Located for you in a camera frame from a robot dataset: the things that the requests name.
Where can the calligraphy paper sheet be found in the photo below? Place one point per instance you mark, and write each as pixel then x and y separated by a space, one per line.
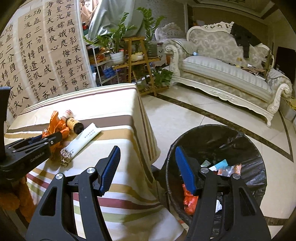
pixel 34 58
pixel 69 46
pixel 11 64

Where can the tall green plant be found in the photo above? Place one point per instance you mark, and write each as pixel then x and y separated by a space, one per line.
pixel 148 23

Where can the clear zip bag orange print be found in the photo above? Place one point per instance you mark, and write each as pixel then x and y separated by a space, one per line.
pixel 233 170

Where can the yellow-green bowl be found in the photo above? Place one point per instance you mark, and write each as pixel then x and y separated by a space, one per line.
pixel 137 57

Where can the wooden plant stand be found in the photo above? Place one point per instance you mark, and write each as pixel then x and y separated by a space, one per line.
pixel 134 39

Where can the white metal shelf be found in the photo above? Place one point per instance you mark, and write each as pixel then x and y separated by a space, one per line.
pixel 98 71

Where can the pile of dark clutter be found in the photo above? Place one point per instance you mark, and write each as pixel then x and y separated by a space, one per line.
pixel 254 70

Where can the white paper packet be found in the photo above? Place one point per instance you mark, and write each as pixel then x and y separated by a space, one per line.
pixel 85 136

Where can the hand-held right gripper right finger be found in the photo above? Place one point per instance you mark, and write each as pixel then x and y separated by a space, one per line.
pixel 185 169

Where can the cluster of golden beads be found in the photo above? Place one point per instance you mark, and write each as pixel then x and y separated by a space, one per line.
pixel 66 157

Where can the red plastic bag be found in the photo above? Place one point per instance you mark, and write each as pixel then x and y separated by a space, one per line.
pixel 189 204

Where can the white tissue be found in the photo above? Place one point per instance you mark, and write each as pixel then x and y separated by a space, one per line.
pixel 218 206

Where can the trash bin with black bag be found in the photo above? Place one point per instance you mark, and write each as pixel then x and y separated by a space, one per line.
pixel 231 141

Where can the small white bottle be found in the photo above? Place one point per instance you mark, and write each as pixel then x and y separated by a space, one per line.
pixel 68 114

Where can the teal and orange packet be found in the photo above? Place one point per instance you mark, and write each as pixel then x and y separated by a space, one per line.
pixel 219 165

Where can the low leafy plant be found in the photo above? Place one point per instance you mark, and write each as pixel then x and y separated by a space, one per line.
pixel 163 77

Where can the ornate armchair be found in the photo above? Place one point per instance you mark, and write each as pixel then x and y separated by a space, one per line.
pixel 171 30

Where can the black clothing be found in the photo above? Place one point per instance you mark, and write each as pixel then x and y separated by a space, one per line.
pixel 242 34

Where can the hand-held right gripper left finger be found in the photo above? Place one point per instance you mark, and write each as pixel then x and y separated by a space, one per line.
pixel 111 170

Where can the grey curtain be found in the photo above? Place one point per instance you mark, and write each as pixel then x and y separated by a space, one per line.
pixel 108 18

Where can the orange plastic bag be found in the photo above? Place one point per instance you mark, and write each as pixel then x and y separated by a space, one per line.
pixel 57 125

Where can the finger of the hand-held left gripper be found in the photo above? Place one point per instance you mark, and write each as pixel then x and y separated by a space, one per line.
pixel 36 139
pixel 55 140

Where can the green plant in white pot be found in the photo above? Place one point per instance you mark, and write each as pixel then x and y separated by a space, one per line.
pixel 116 58

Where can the ornate white sofa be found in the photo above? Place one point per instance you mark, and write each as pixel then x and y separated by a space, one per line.
pixel 219 67

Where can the grey throw blanket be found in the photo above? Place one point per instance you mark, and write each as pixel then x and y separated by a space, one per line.
pixel 185 46

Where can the blue crate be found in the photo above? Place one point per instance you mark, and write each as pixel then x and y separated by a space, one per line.
pixel 108 73

